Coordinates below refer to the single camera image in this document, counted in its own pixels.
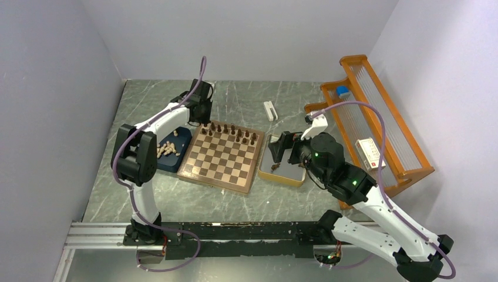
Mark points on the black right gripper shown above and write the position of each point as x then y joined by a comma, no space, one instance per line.
286,140

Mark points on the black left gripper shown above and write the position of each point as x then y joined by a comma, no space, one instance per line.
206,118

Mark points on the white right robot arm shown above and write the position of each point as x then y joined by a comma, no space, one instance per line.
415,252

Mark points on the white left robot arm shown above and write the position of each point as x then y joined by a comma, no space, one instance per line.
134,158

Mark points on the wooden chess board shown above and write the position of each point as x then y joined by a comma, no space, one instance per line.
219,160

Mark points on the light chess pieces pile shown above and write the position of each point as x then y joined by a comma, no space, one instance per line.
168,148

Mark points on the yellow metal tin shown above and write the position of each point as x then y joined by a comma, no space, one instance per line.
285,173

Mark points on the white clip on table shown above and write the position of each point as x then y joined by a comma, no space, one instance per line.
270,111

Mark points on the blue tray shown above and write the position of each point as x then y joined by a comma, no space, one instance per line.
172,163

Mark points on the blue round object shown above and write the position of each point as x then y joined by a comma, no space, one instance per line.
342,92

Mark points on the white small box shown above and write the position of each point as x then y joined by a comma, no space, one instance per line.
368,153

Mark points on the orange wooden rack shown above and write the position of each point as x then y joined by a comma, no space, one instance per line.
405,161

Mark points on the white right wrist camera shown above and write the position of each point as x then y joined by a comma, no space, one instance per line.
317,124

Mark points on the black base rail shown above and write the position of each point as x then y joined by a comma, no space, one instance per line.
299,239

